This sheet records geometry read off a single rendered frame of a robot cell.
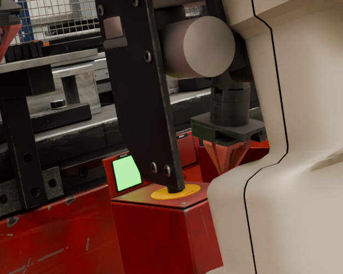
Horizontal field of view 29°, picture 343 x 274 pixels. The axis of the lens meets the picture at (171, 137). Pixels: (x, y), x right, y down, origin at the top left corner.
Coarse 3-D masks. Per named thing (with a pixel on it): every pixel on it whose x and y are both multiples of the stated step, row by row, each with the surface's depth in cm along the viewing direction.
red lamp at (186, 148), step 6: (186, 138) 107; (192, 138) 107; (180, 144) 106; (186, 144) 107; (192, 144) 107; (180, 150) 106; (186, 150) 107; (192, 150) 107; (180, 156) 106; (186, 156) 107; (192, 156) 107; (186, 162) 107; (192, 162) 107
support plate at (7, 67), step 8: (96, 48) 96; (56, 56) 92; (64, 56) 92; (72, 56) 93; (80, 56) 94; (88, 56) 95; (8, 64) 87; (16, 64) 88; (24, 64) 88; (32, 64) 89; (40, 64) 90; (0, 72) 86
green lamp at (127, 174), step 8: (120, 160) 97; (128, 160) 98; (120, 168) 97; (128, 168) 98; (136, 168) 99; (120, 176) 97; (128, 176) 98; (136, 176) 99; (120, 184) 97; (128, 184) 98
